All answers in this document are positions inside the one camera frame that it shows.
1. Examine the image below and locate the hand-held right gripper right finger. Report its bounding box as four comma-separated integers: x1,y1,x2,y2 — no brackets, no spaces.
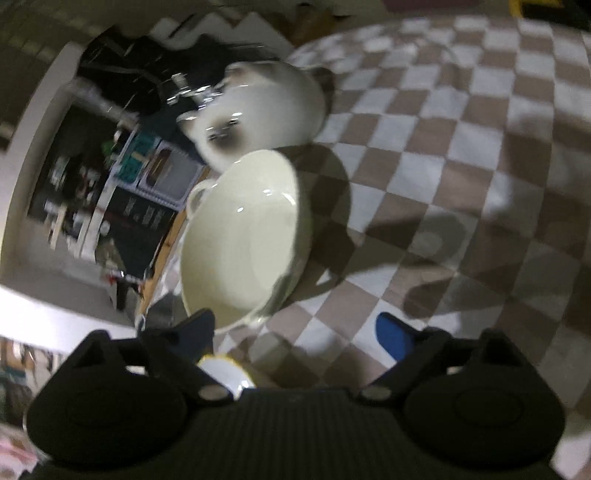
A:
355,312,523,407

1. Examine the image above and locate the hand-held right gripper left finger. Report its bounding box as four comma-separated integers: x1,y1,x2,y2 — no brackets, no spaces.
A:
87,309,234,407

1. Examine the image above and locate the cream ceramic bowl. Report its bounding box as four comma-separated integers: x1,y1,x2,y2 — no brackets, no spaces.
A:
180,148,311,334

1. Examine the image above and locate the white dish with yellow rim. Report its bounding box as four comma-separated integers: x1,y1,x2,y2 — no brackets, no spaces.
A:
197,355,257,400

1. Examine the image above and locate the black chalkboard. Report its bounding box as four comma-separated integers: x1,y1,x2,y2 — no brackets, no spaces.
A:
105,185,182,283

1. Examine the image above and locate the brown white checkered blanket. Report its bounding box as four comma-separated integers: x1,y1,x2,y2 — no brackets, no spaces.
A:
139,14,591,467

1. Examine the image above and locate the white teal toy kitchen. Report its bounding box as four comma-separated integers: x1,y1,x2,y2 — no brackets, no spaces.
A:
117,131,205,210

